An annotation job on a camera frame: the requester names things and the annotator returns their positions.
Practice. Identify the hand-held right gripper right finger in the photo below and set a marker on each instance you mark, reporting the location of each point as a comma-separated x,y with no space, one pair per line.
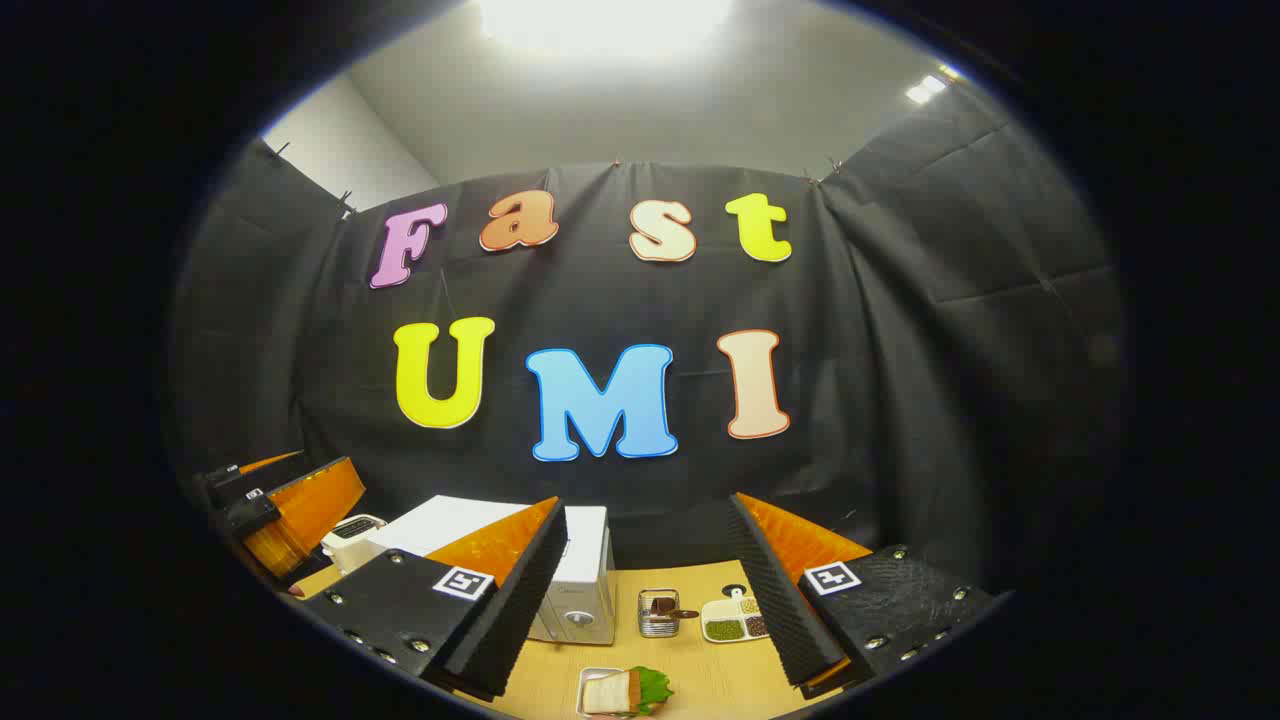
770,590

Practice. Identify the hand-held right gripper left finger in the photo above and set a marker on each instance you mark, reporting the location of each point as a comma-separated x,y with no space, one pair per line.
520,600

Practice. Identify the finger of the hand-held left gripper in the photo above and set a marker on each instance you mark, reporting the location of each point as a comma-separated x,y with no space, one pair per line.
272,463
310,510

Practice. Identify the white microwave oven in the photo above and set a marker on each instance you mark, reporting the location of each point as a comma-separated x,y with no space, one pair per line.
585,560

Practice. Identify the toast sandwich with lettuce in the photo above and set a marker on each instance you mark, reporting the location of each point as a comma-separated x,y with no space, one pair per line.
615,692

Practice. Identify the white toaster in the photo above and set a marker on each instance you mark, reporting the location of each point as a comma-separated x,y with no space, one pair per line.
350,542

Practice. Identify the white divided dish with beans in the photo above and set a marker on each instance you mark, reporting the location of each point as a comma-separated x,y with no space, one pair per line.
722,630

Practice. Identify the brown spoon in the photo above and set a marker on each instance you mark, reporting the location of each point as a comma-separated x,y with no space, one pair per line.
685,613

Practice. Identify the white rectangular tray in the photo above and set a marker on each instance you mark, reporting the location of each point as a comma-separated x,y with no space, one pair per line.
600,671

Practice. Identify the small ceiling light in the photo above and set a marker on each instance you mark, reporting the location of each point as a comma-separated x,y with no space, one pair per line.
925,88

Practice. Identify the large ceiling light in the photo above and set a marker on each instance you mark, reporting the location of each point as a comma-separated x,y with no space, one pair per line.
600,25

